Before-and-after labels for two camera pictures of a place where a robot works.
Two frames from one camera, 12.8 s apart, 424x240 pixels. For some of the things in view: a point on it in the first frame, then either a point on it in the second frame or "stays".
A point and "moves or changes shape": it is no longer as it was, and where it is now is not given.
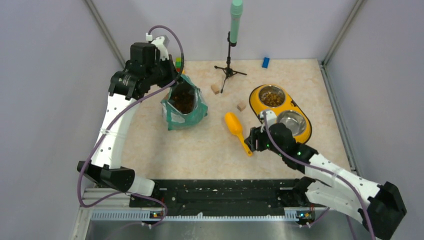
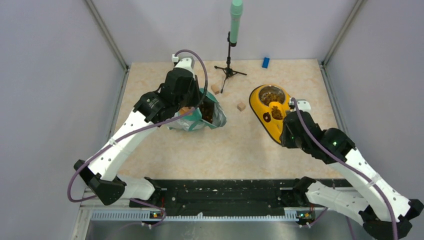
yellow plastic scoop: (234, 124) to (277, 111)
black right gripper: (251, 141) to (286, 141)
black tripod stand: (228, 70) stays
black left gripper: (171, 67) to (195, 100)
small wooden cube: (241, 106) stays
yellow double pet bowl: (276, 98) stays
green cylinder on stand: (236, 9) stays
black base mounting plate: (222, 196) stays
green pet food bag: (176, 120) moves or changes shape
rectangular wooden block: (215, 88) stays
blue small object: (265, 62) stays
